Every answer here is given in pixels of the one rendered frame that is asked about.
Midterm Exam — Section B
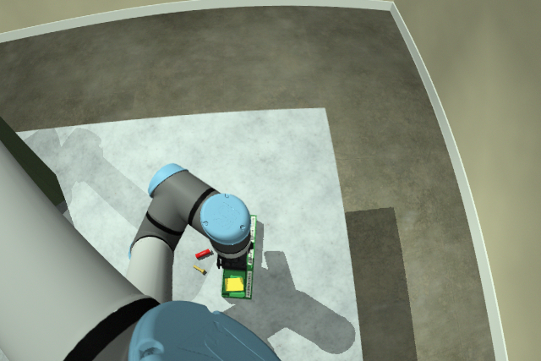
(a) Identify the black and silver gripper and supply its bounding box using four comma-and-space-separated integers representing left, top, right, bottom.
216, 241, 254, 271

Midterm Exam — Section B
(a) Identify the green rack of labelled bins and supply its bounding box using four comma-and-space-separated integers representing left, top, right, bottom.
221, 215, 257, 300

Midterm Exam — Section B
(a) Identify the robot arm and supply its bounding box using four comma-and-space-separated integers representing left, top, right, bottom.
0, 140, 281, 361

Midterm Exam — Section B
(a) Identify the red battery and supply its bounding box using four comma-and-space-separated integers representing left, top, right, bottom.
195, 249, 211, 259

